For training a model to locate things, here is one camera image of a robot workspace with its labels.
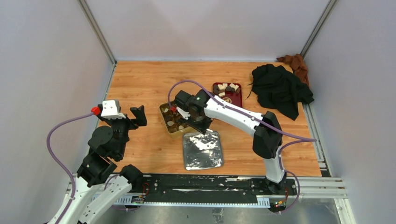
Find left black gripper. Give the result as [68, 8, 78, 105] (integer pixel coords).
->
[97, 104, 147, 157]

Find gold chocolate tin box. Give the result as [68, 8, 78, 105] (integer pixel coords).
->
[159, 103, 196, 138]

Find red chocolate tray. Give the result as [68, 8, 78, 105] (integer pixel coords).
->
[212, 82, 243, 107]

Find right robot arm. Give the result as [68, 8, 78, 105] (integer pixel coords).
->
[175, 90, 286, 195]

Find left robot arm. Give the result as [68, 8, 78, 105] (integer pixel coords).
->
[46, 100, 148, 224]

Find silver tin lid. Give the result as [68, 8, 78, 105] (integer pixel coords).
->
[182, 131, 224, 171]

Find black cloth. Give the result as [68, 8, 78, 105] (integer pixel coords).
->
[250, 64, 314, 120]

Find brown cloth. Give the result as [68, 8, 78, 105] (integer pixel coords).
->
[276, 54, 310, 86]

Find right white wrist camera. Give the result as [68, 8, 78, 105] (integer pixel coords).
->
[174, 91, 194, 120]

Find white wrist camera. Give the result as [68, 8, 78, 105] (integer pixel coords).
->
[174, 91, 194, 120]
[91, 99, 127, 120]

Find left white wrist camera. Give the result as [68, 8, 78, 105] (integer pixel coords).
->
[91, 99, 127, 120]

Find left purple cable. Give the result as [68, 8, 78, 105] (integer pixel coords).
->
[46, 112, 101, 224]

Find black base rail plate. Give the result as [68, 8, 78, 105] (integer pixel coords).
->
[129, 174, 297, 206]

